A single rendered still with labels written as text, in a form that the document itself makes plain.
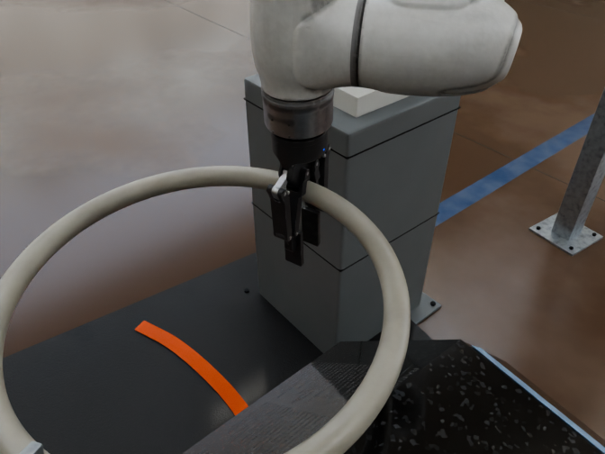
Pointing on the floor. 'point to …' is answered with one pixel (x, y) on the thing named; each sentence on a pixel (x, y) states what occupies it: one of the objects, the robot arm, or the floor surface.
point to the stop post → (579, 194)
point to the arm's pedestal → (347, 143)
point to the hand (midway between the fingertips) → (302, 237)
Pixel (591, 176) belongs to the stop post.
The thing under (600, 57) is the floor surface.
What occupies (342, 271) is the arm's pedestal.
